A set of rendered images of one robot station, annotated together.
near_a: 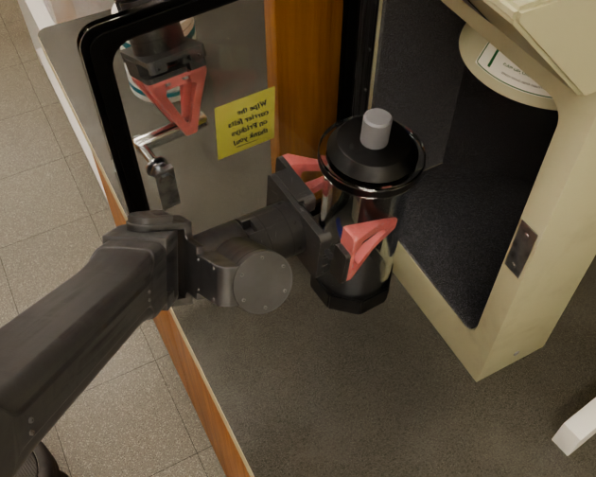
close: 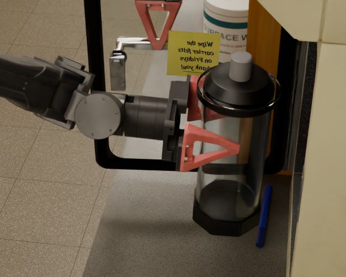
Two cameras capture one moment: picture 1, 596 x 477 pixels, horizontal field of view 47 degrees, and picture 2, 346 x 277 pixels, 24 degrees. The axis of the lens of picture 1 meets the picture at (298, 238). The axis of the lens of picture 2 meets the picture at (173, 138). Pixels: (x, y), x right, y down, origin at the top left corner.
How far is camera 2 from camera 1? 0.59 m
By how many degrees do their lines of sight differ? 30
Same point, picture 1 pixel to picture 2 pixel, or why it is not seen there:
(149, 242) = (52, 67)
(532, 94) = not seen: hidden behind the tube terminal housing
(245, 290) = (83, 114)
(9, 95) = not seen: hidden behind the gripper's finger
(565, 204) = (319, 151)
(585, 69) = (288, 14)
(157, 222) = (70, 64)
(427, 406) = not seen: outside the picture
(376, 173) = (222, 93)
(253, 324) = (153, 226)
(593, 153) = (331, 106)
